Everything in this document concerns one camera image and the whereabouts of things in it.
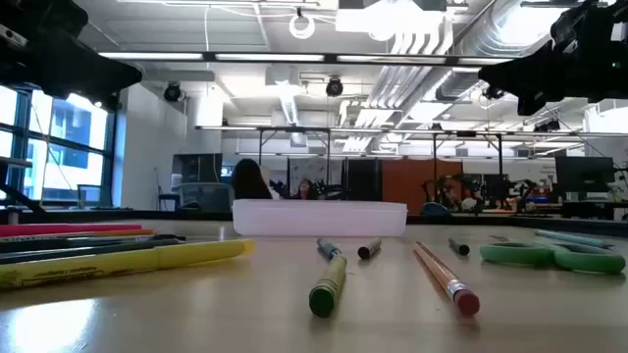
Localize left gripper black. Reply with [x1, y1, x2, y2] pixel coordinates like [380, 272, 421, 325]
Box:
[0, 0, 143, 112]

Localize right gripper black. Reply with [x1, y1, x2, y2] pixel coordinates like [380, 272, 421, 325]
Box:
[478, 0, 628, 117]

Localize pink marker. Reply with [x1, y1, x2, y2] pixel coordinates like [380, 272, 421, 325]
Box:
[0, 224, 143, 238]

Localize light blue pen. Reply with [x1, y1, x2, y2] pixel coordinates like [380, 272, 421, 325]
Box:
[533, 228, 614, 249]

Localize black pen with clip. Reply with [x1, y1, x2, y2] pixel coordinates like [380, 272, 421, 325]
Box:
[0, 233, 187, 254]

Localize green handled scissors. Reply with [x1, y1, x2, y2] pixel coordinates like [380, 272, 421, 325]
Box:
[479, 234, 627, 275]

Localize dark teal marker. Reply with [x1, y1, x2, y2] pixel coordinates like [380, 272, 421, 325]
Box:
[447, 237, 471, 257]

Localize orange pencil red eraser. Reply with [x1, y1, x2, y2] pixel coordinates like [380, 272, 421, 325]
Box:
[413, 240, 481, 317]

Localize translucent plastic supply box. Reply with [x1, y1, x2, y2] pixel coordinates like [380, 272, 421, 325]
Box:
[232, 198, 409, 238]

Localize green crayon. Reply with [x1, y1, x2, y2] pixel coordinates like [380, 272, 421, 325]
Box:
[308, 254, 348, 319]

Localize large black monitor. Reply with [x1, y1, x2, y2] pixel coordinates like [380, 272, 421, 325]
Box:
[555, 156, 615, 195]

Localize small black framed screen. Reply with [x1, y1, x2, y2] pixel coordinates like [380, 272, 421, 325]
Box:
[77, 183, 103, 206]

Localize background robot arms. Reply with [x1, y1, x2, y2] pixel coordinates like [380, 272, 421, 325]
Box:
[421, 174, 537, 213]

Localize black rig strut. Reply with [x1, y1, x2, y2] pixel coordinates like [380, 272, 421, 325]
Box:
[0, 156, 48, 215]

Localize black computer monitor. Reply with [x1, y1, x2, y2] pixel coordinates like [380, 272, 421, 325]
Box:
[171, 152, 224, 185]

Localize orange partition panel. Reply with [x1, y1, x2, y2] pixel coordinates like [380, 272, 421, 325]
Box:
[381, 159, 464, 216]

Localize blue round object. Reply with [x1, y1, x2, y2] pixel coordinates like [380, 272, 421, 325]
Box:
[420, 201, 455, 218]

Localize yellow highlighter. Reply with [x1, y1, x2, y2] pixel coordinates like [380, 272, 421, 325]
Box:
[0, 238, 255, 290]

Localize black cabinet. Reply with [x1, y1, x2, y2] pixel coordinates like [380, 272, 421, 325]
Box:
[342, 157, 383, 202]

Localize dark olive marker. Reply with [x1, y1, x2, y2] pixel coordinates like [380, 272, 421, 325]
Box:
[357, 237, 383, 260]

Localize white patterned poster board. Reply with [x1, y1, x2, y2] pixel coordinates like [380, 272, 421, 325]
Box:
[288, 157, 343, 197]

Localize blue marker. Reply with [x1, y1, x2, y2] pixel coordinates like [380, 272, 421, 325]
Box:
[316, 237, 343, 261]

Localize silver ventilation duct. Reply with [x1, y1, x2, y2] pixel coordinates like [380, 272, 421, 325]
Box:
[436, 0, 558, 102]

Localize white coiled cable ring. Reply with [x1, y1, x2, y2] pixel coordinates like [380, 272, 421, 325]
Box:
[288, 13, 317, 40]

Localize black metal frame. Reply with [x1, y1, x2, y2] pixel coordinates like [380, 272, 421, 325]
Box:
[195, 125, 504, 202]

